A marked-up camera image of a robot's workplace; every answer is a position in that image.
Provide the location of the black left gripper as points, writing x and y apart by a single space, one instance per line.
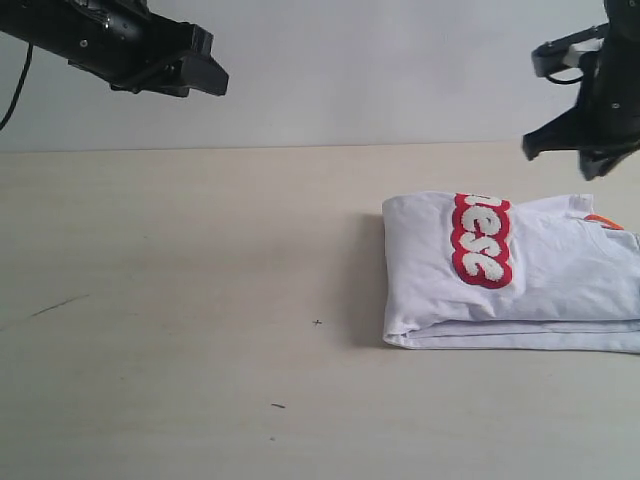
121 42

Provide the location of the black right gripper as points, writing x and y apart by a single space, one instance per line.
609 117

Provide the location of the white t-shirt red print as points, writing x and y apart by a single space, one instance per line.
469 271

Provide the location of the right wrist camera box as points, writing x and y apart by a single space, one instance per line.
558 55

